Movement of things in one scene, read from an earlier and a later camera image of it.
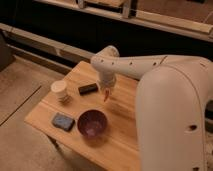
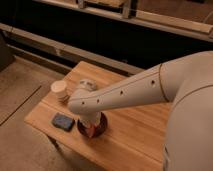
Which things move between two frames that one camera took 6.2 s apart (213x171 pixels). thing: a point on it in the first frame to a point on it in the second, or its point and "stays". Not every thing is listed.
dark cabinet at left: x=7 y=55 stays
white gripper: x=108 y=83 to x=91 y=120
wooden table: x=76 y=117 stays
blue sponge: x=62 y=120 stays
